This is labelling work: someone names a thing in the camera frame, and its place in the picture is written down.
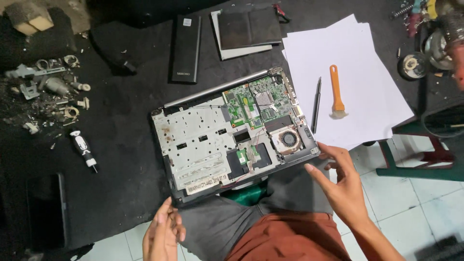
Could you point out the sheets of white paper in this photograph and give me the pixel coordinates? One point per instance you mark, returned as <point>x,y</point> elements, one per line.
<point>362,90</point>

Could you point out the black pouch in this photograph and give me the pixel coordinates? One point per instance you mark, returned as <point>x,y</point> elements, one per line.
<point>112,47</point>

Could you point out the person's right hand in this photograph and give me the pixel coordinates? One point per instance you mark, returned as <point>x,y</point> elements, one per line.
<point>344,195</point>

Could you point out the opened laptop chassis with motherboard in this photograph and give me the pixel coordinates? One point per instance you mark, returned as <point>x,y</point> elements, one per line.
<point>232,134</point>

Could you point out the stack of dark laptop panels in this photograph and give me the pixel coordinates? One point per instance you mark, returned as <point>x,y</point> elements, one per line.
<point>246,31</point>

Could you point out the person's left hand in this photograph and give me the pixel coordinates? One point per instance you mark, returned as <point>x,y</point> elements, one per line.
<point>157,235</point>

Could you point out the person's gray shorts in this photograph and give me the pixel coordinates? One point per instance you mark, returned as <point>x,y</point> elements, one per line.
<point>224,224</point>

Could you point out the person's rust shirt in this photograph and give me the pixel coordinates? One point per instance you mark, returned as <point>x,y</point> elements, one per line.
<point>290,239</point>

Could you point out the heap of tools and parts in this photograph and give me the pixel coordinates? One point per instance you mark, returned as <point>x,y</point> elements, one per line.
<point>440,32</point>

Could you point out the green stool seat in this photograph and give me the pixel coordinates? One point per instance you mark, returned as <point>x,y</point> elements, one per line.
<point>246,194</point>

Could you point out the black rectangular battery pack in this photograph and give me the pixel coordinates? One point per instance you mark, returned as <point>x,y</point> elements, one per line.
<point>186,50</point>

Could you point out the green plastic stool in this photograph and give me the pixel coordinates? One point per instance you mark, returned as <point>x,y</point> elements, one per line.
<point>417,159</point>

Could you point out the black slim screwdriver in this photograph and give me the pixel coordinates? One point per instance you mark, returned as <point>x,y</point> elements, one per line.
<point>316,105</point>

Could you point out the yellow sponge block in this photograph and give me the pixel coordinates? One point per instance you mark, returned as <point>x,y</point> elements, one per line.
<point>31,18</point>

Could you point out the black and white screwdriver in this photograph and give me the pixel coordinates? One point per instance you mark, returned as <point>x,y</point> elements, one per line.
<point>84,148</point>

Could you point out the black laptop lid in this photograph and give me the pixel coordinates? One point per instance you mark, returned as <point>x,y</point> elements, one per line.
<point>47,210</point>

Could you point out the pile of scrap metal parts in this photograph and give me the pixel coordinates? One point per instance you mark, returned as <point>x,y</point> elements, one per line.
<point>54,87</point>

